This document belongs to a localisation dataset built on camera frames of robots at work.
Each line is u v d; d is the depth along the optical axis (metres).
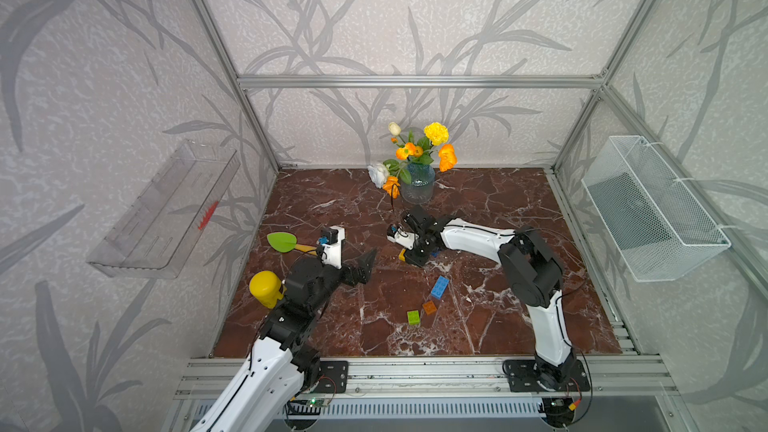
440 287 0.88
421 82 0.97
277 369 0.51
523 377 0.73
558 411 0.71
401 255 0.89
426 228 0.73
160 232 0.68
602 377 0.76
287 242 1.00
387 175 0.84
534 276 0.52
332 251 0.64
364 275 0.67
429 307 0.84
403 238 0.85
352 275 0.66
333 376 0.74
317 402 0.71
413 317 0.83
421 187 1.08
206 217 0.67
